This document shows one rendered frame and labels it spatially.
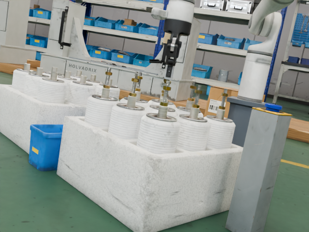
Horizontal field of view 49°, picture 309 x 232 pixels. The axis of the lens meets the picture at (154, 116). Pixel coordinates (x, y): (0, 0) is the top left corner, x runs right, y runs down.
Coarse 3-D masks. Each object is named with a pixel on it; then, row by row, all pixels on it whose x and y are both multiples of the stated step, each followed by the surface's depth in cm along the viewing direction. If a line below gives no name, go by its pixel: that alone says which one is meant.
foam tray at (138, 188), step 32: (64, 128) 99; (96, 128) 90; (64, 160) 99; (96, 160) 87; (128, 160) 78; (160, 160) 73; (192, 160) 81; (224, 160) 91; (96, 192) 87; (128, 192) 78; (160, 192) 76; (192, 192) 84; (224, 192) 95; (128, 224) 78; (160, 224) 79
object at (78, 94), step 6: (72, 84) 125; (78, 84) 124; (72, 90) 124; (78, 90) 124; (84, 90) 124; (90, 90) 126; (72, 96) 125; (78, 96) 124; (84, 96) 125; (72, 102) 125; (78, 102) 125; (84, 102) 125
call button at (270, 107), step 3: (264, 105) 82; (267, 105) 81; (270, 105) 80; (273, 105) 80; (276, 105) 80; (279, 105) 82; (267, 108) 82; (270, 108) 81; (273, 108) 80; (276, 108) 80; (279, 108) 80; (276, 111) 81; (279, 111) 82
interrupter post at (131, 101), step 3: (129, 96) 89; (129, 99) 89; (132, 99) 89; (135, 99) 89; (129, 102) 89; (132, 102) 89; (135, 102) 89; (126, 105) 90; (129, 105) 89; (132, 105) 89
